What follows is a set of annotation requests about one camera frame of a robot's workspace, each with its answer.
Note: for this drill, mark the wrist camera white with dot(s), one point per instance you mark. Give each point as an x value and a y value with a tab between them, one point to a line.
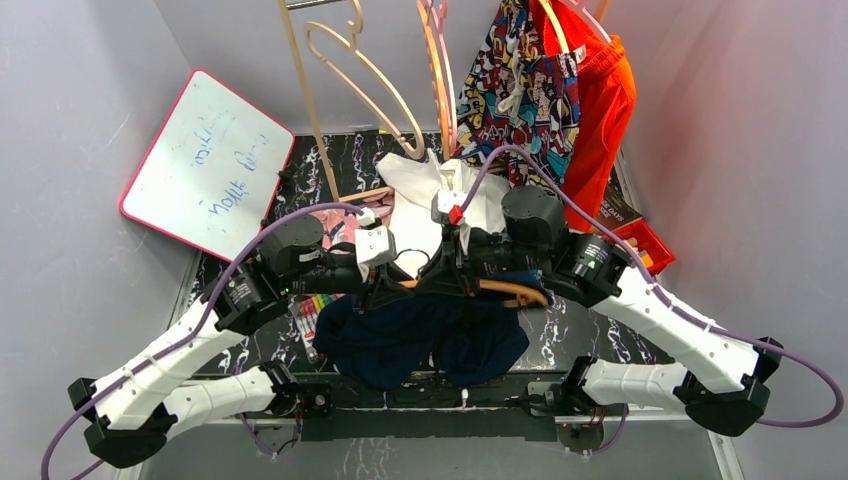
374	243
446	208

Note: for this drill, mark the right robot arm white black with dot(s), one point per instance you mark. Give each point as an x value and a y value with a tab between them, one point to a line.
718	382

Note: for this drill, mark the white shorts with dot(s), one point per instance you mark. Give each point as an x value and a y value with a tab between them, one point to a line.
415	185

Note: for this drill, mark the colour marker pack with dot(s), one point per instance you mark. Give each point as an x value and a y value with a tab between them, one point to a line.
305	312

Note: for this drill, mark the dark book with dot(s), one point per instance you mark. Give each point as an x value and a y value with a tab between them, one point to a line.
614	212

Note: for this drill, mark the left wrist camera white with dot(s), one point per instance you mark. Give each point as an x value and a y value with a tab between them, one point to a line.
374	243

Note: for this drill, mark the comic print shorts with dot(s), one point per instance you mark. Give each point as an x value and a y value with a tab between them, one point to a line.
517	94

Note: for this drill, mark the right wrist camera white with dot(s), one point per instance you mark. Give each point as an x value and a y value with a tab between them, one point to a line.
446	208

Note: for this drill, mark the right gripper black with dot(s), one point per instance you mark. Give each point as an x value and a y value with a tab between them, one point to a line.
447	274

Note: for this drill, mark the orange shorts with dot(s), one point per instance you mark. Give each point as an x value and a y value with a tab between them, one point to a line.
607	100

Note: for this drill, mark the pink hanger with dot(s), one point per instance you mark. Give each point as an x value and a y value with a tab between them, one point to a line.
433	15

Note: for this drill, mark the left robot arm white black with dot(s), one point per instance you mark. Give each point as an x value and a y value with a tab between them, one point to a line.
135	410

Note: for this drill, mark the pink patterned shorts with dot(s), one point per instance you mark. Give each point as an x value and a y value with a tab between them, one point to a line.
339	225

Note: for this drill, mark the pink framed whiteboard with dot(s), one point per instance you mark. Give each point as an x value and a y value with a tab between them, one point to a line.
211	174

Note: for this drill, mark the navy blue shorts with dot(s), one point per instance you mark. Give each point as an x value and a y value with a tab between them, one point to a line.
471	340

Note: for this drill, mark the yellow hanger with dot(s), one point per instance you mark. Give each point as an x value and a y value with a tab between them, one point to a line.
555	25

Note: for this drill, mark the red plastic bin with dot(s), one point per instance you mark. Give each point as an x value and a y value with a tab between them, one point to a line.
653	252

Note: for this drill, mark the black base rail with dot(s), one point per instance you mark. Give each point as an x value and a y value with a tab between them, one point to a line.
329	406

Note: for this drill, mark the wooden rack frame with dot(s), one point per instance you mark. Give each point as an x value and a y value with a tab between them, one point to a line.
284	9

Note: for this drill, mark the orange hanger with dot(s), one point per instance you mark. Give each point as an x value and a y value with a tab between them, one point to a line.
504	293

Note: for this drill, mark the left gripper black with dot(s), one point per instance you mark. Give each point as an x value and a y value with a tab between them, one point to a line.
384	290

